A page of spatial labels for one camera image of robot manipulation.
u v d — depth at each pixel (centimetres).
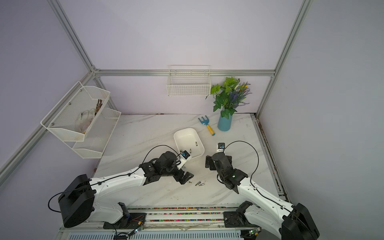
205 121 116
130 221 71
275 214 43
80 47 81
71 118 75
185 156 71
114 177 50
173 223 73
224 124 109
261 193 49
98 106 82
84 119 78
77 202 41
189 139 104
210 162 75
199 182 86
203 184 86
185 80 106
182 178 72
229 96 87
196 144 104
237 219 65
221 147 71
